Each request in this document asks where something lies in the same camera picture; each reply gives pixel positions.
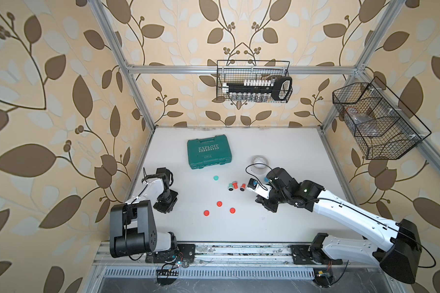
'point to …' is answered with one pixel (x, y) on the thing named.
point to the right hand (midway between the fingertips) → (258, 196)
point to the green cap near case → (216, 177)
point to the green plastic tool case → (204, 152)
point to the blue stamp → (266, 179)
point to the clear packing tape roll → (260, 162)
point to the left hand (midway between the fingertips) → (170, 204)
